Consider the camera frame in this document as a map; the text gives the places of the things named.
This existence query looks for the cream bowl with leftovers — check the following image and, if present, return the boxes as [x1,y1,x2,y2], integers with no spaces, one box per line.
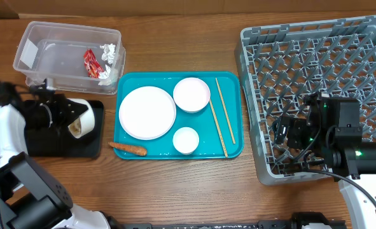
[71,99,95,139]

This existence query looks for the red foil snack wrapper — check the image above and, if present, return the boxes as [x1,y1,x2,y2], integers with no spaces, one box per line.
[83,49,109,79]

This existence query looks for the white napkin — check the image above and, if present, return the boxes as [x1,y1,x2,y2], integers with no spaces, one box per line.
[100,43,116,64]

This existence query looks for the small white cup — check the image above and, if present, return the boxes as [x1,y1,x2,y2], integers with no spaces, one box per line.
[172,127,199,155]

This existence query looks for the pink white bowl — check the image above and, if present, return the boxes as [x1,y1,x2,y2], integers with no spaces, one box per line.
[172,78,211,113]

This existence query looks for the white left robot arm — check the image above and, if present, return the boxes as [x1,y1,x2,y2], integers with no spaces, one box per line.
[0,81,121,229]

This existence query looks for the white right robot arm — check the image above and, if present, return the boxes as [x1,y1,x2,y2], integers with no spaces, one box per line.
[272,93,376,228]

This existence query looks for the black food waste tray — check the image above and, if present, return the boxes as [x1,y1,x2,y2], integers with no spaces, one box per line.
[13,100,104,158]

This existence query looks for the clear plastic waste bin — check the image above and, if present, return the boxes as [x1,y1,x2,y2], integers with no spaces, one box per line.
[13,21,125,95]

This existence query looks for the grey dishwasher rack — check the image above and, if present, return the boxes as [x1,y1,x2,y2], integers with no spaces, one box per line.
[235,15,376,185]

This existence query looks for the rice and meat leftovers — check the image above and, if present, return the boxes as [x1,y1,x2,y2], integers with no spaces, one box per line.
[68,122,81,137]

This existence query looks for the right wooden chopstick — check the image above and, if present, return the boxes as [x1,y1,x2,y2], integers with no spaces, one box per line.
[215,78,236,144]

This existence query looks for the wooden chopstick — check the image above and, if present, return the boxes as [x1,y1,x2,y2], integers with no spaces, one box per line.
[215,78,236,144]
[209,99,228,158]

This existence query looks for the left wooden chopstick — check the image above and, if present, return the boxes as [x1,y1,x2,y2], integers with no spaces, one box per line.
[209,99,228,158]

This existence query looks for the pink round plate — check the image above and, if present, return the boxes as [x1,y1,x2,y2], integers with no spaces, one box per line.
[118,86,176,140]

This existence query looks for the orange carrot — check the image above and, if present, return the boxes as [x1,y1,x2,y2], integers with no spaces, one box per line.
[108,142,148,156]

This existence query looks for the teal serving tray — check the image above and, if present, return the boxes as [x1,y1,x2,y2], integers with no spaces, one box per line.
[113,71,244,160]

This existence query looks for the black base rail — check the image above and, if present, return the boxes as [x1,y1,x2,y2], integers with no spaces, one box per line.
[122,219,347,229]

